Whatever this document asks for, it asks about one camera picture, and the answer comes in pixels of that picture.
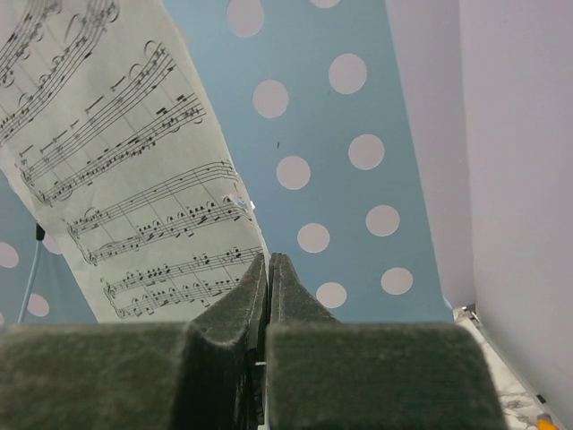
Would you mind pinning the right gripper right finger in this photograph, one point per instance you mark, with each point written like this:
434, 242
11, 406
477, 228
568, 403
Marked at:
325, 374

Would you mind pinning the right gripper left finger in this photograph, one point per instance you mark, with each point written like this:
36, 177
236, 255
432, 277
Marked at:
199, 374

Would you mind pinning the sheet music red folder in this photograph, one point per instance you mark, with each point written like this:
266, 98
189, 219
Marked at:
109, 139

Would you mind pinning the light blue music stand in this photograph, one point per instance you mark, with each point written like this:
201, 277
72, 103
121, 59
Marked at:
308, 97

